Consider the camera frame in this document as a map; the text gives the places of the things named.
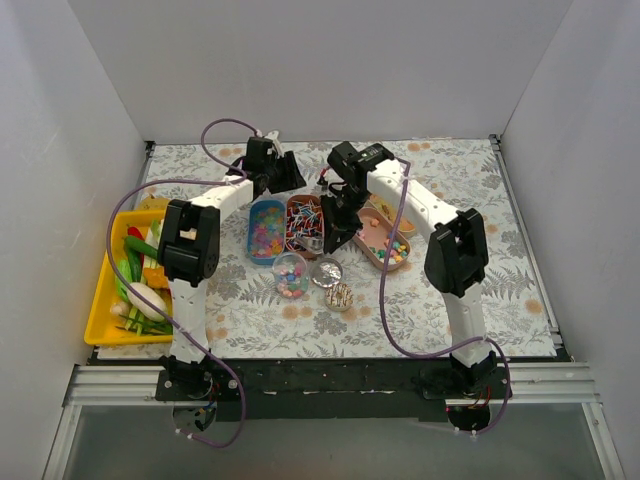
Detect pink lollipop tray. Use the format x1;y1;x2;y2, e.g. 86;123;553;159
285;194;324;260

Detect blue candy tray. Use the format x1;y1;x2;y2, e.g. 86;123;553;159
246;199;286;266

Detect clear glass jar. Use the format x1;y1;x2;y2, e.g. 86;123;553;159
272;252;310;299

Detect beige gummy candy tray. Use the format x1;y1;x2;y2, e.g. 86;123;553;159
369;195;416;238

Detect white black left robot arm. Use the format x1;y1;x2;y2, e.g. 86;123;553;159
158;137;306;400

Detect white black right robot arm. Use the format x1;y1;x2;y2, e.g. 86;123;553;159
321;142;497;398

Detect clear glass jar lid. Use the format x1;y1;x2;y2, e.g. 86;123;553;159
310;258;343;289

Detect small donut decorated tin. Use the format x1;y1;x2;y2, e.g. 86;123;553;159
324;283;353;312

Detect floral patterned table mat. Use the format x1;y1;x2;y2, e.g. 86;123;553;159
97;138;559;360

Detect red toy chili pepper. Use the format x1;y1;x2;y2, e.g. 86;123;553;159
127;226;145;241

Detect orange toy carrot slices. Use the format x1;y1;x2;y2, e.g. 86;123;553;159
142;267;169;289

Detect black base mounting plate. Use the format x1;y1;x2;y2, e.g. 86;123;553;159
155;358;586;430

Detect white toy vegetable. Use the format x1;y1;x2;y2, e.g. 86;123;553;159
127;282;168;321

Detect green toy vegetables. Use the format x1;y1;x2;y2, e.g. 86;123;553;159
112;235;173;335

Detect yellow plastic bin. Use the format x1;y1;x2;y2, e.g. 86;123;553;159
84;210;172;346

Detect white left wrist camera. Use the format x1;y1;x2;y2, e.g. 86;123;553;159
264;130;284;157

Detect aluminium frame rail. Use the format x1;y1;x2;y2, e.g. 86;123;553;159
44;362;625;479

